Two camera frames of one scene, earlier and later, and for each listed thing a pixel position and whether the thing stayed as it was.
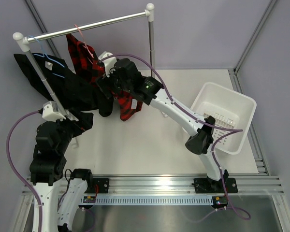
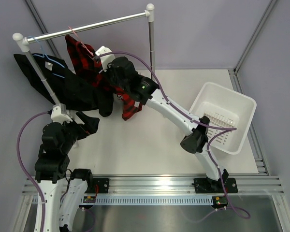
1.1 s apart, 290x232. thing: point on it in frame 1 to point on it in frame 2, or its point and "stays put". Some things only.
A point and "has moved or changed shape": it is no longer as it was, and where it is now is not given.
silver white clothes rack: (23, 44) stays put
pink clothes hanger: (85, 45) has moved or changed shape
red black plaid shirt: (86, 63) has moved or changed shape
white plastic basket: (229, 108) stays put
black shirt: (78, 97) stays put
